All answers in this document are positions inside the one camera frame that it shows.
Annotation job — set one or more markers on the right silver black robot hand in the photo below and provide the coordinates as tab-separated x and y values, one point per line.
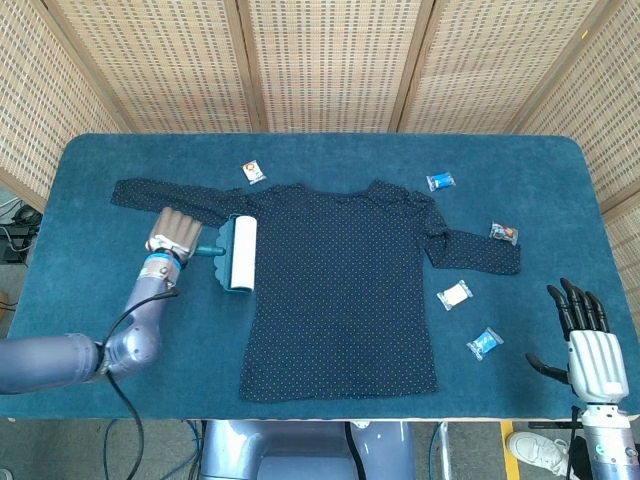
597	365

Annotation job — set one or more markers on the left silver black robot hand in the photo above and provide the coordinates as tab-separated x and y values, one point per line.
175	232

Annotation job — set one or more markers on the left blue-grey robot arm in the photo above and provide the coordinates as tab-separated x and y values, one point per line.
50	360

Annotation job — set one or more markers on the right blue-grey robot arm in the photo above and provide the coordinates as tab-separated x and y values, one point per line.
607	450

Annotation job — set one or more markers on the navy polka dot shirt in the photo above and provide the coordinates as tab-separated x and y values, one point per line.
340	280

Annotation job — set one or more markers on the teal blue table cover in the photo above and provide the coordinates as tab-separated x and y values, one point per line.
150	160

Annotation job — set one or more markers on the white orange snack packet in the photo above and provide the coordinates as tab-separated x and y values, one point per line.
254	172

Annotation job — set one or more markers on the white sneaker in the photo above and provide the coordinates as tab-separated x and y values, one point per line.
537	450

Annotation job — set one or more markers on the blue snack packet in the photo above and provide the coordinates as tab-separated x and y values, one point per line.
484	343
441	181

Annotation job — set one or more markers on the black floor equipment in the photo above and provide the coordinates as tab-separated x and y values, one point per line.
25	216

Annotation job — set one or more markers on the dark orange snack packet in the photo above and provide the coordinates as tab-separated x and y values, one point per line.
503	233

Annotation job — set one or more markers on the woven bamboo screen panel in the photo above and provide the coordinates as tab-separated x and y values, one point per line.
330	65
610	100
165	65
35	90
490	65

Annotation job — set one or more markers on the metal table leg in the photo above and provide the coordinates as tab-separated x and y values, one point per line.
442	440

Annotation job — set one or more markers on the blue-grey robot torso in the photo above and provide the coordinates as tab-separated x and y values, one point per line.
300	445

